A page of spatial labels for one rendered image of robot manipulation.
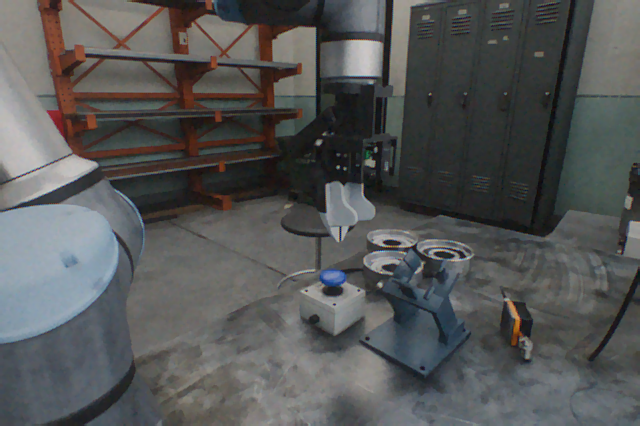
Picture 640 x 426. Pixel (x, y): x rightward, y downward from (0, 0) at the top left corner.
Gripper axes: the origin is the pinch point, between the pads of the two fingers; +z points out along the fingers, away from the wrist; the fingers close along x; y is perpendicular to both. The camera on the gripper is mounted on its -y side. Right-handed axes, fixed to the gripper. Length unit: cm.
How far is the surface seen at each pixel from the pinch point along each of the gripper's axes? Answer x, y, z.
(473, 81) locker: 288, -110, -29
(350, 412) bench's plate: -12.3, 13.7, 14.0
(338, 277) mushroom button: -0.5, 1.3, 6.7
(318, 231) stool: 63, -65, 33
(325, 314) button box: -3.6, 1.7, 11.2
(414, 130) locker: 287, -160, 13
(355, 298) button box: 1.0, 3.4, 9.9
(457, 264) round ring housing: 24.8, 7.6, 10.7
